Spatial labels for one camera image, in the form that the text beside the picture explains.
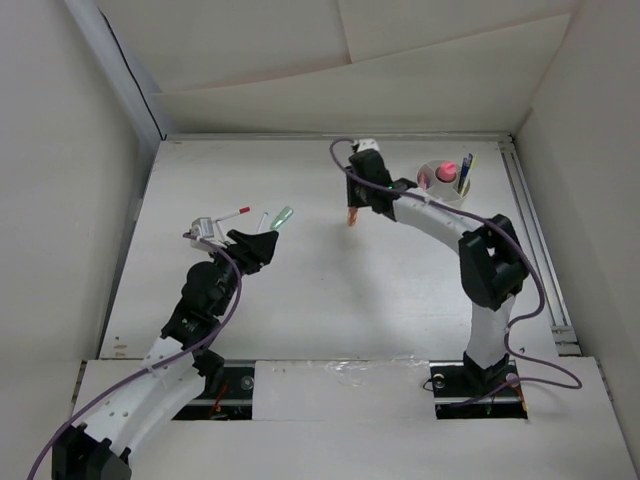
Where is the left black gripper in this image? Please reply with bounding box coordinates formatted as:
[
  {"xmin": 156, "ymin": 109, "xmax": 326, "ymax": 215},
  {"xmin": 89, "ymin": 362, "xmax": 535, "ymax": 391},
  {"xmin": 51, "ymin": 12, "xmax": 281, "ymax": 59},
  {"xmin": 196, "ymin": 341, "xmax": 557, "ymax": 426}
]
[{"xmin": 207, "ymin": 231, "xmax": 276, "ymax": 316}]

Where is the blue capped white marker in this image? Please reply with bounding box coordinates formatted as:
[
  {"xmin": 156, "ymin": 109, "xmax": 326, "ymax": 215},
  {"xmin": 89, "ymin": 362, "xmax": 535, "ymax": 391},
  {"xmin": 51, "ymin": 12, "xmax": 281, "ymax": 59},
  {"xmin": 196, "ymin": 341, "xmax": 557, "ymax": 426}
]
[{"xmin": 256, "ymin": 212, "xmax": 269, "ymax": 233}]

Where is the green translucent highlighter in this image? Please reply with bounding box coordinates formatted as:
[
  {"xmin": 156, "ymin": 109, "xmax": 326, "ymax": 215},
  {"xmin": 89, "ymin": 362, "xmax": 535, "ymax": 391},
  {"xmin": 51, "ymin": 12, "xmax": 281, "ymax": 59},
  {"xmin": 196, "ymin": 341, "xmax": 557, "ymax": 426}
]
[{"xmin": 269, "ymin": 206, "xmax": 294, "ymax": 231}]

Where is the orange translucent highlighter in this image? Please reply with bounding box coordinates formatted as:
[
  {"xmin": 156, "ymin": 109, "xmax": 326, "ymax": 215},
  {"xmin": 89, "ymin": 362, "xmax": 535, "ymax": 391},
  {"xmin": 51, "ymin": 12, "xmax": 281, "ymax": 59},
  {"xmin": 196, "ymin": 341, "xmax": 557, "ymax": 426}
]
[{"xmin": 347, "ymin": 207, "xmax": 358, "ymax": 227}]

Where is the pink capped small bottle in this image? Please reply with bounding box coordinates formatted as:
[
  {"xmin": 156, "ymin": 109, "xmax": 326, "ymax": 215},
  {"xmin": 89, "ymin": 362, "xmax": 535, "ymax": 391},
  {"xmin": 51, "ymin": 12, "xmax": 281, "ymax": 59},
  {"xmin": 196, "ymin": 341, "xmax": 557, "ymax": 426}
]
[{"xmin": 436, "ymin": 162, "xmax": 457, "ymax": 183}]

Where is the dark blue pen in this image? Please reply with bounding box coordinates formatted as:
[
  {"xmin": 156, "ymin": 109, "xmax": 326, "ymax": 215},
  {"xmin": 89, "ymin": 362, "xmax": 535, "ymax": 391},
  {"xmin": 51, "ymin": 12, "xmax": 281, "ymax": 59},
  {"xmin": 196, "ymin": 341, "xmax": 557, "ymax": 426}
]
[{"xmin": 457, "ymin": 153, "xmax": 474, "ymax": 196}]

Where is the yellow thin pen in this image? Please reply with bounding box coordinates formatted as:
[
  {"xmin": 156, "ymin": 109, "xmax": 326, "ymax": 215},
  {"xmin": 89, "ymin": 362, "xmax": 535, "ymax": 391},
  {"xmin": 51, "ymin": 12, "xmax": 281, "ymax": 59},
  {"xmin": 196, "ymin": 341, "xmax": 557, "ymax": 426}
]
[{"xmin": 462, "ymin": 154, "xmax": 477, "ymax": 197}]

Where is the pink translucent highlighter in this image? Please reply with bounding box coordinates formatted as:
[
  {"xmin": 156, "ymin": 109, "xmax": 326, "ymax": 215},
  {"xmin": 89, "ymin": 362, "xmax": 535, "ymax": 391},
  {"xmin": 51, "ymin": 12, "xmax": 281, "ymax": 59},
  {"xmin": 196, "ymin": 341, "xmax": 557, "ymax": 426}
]
[{"xmin": 418, "ymin": 173, "xmax": 430, "ymax": 190}]

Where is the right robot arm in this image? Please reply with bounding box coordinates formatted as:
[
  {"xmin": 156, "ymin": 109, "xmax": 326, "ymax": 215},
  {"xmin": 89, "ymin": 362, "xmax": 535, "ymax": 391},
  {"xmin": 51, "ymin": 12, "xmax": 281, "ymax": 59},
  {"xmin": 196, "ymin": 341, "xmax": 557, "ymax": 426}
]
[{"xmin": 345, "ymin": 141, "xmax": 529, "ymax": 396}]

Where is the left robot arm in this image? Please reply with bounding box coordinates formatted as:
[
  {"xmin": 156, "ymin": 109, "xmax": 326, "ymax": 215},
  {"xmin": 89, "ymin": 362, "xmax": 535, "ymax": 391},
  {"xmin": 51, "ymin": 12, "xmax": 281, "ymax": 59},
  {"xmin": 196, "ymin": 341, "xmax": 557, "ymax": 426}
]
[{"xmin": 51, "ymin": 230, "xmax": 279, "ymax": 479}]

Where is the red capped white marker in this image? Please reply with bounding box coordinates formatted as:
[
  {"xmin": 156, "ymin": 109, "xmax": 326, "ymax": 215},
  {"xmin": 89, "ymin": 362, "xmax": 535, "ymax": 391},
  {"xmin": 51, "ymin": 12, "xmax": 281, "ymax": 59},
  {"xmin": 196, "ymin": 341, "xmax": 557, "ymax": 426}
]
[{"xmin": 214, "ymin": 206, "xmax": 251, "ymax": 222}]

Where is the white round divided container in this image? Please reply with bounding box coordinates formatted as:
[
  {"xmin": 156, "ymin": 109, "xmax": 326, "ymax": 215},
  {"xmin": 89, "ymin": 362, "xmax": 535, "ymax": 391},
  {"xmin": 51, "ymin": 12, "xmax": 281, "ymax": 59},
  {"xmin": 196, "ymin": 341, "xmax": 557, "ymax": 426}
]
[{"xmin": 417, "ymin": 160, "xmax": 470, "ymax": 208}]

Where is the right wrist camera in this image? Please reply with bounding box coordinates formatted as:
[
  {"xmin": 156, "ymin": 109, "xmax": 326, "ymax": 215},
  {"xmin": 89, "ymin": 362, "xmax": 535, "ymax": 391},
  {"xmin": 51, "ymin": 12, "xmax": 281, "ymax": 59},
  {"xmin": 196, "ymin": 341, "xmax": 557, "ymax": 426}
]
[{"xmin": 351, "ymin": 138, "xmax": 380, "ymax": 153}]

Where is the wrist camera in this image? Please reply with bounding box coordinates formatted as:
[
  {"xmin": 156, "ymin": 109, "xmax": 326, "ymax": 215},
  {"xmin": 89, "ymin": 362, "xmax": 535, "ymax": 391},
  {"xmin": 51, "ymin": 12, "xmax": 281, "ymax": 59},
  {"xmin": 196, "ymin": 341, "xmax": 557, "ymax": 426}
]
[
  {"xmin": 351, "ymin": 138, "xmax": 380, "ymax": 153},
  {"xmin": 189, "ymin": 217, "xmax": 215, "ymax": 239}
]

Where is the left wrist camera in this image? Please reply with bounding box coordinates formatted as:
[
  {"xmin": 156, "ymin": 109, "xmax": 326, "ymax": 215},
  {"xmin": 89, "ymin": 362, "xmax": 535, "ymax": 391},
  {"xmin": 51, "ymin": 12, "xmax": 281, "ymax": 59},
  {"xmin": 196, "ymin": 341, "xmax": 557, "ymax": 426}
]
[{"xmin": 189, "ymin": 217, "xmax": 215, "ymax": 239}]

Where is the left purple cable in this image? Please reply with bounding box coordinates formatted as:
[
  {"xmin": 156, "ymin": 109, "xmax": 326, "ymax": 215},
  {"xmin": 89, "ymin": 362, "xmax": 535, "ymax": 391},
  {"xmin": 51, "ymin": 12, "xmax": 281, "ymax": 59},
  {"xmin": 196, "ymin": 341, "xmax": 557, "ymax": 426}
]
[{"xmin": 27, "ymin": 230, "xmax": 244, "ymax": 480}]

